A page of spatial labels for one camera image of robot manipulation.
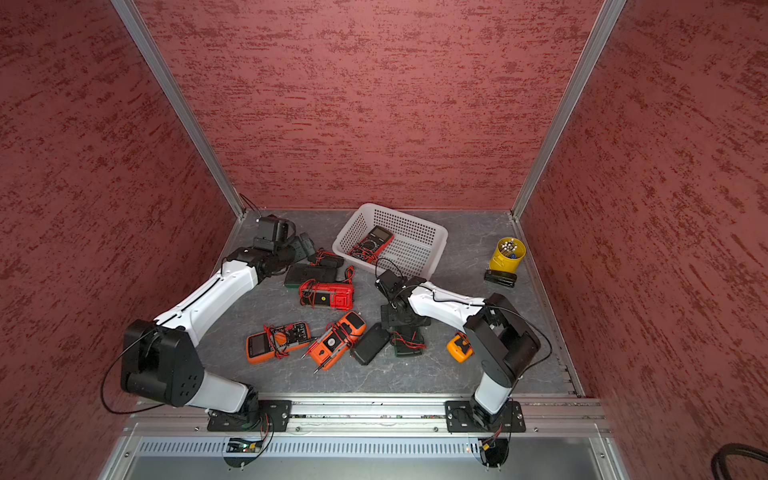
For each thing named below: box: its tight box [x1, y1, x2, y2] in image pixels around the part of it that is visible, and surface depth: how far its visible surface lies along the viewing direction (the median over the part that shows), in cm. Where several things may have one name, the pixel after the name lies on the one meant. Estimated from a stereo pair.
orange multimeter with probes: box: [300, 311, 367, 374], surface depth 85 cm
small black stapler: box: [484, 270, 517, 288], surface depth 100 cm
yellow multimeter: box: [446, 332, 475, 363], surface depth 84 cm
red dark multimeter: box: [349, 225, 395, 264], surface depth 109 cm
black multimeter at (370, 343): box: [350, 322, 390, 366], surface depth 86 cm
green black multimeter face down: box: [284, 264, 338, 288], surface depth 100 cm
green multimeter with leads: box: [390, 325, 427, 357], surface depth 85 cm
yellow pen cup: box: [489, 237, 527, 274], surface depth 97 cm
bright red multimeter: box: [298, 278, 355, 311], surface depth 91 cm
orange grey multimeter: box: [246, 321, 311, 365], surface depth 84 cm
